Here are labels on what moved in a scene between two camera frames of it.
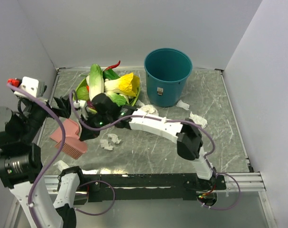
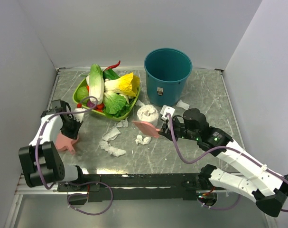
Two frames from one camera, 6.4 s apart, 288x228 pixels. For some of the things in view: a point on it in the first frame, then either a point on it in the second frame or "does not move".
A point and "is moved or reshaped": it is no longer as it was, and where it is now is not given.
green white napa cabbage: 95,80 does not move
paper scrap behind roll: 139,103 does not move
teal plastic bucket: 167,71 does not move
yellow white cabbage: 127,84 does not move
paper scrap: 182,104 does not move
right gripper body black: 97,121 -> 180,128
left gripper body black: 56,109 -> 70,128
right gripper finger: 87,134 -> 167,134
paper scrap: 115,138 -> 111,135
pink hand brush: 73,147 is moved or reshaped
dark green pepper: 110,74 does not move
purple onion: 90,104 does not move
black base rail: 186,186 does not move
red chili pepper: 113,66 does not move
